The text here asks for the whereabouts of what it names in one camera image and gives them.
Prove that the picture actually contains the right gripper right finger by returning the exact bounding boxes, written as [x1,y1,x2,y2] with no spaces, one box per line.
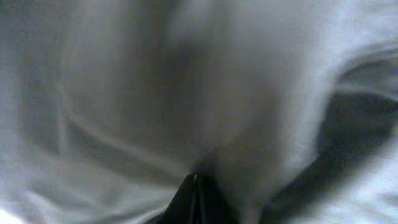
[196,175,238,224]

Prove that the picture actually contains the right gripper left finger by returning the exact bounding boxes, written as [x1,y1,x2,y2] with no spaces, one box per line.
[156,174,197,224]

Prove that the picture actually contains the grey-green shorts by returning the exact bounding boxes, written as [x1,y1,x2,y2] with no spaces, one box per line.
[1,1,397,223]

